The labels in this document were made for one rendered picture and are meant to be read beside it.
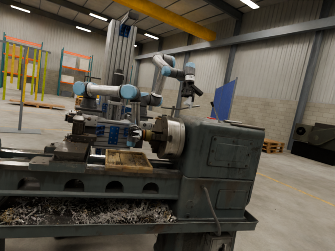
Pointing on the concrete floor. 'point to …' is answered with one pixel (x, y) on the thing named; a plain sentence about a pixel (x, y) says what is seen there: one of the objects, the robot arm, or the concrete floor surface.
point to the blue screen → (224, 100)
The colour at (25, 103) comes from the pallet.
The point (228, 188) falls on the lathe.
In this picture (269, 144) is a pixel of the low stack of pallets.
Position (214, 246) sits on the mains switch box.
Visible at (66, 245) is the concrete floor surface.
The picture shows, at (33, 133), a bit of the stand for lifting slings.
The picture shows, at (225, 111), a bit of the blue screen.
